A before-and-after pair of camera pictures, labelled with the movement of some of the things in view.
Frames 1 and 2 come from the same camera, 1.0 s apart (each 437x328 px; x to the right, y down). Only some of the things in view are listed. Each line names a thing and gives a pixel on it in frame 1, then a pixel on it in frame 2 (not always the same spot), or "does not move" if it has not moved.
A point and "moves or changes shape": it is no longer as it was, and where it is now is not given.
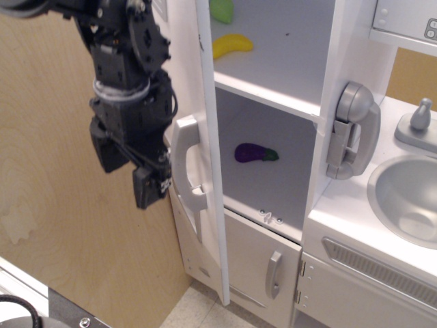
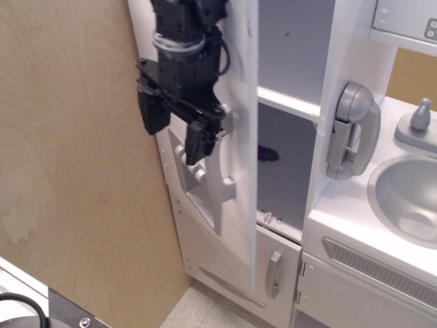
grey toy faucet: x=418 y=128 does not move
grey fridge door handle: x=186 y=137 to x=220 y=188
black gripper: x=138 y=126 to x=183 y=81
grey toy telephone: x=355 y=134 does not move
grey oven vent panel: x=382 y=272 does not move
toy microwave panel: x=407 y=24 does not move
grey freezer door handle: x=272 y=283 does not move
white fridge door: x=199 y=236 moves or changes shape
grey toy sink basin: x=402 y=193 does not move
